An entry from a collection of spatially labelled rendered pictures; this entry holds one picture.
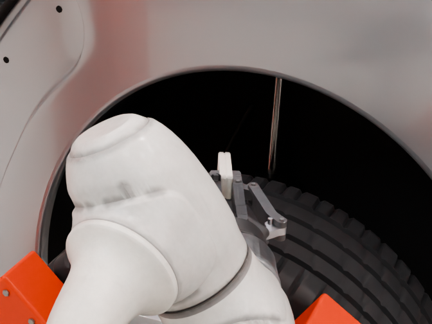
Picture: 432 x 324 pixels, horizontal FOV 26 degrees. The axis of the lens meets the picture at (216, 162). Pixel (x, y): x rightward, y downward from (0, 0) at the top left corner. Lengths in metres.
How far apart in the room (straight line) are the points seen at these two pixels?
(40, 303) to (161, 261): 0.54
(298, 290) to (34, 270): 0.36
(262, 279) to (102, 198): 0.17
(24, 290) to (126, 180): 0.54
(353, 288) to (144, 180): 0.54
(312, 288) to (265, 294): 0.35
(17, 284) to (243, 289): 0.51
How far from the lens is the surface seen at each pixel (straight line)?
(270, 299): 0.83
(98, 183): 0.74
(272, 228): 1.04
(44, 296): 1.27
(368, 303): 1.23
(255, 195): 1.09
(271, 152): 1.71
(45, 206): 1.65
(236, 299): 0.80
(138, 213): 0.73
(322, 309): 1.10
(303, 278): 1.18
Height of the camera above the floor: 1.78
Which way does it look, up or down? 25 degrees down
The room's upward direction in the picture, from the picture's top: straight up
